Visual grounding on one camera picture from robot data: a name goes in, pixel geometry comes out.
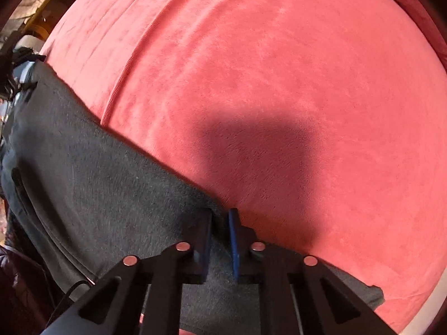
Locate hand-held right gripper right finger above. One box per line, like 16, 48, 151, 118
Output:
227, 207, 399, 335

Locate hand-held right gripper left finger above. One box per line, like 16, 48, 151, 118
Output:
42, 207, 213, 335

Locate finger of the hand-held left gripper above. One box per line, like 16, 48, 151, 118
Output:
14, 61, 39, 91

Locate dark grey pants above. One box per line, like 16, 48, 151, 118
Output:
0, 61, 385, 335

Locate wooden desk cabinet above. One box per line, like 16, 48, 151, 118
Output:
21, 0, 95, 39

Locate bed with pink sheet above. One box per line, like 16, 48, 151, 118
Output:
42, 0, 447, 335

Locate dark maroon cloth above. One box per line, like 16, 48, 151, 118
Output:
0, 244, 58, 335

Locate pink duvet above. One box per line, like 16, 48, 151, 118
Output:
356, 0, 447, 67

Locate black cable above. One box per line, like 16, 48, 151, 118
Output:
45, 278, 95, 327

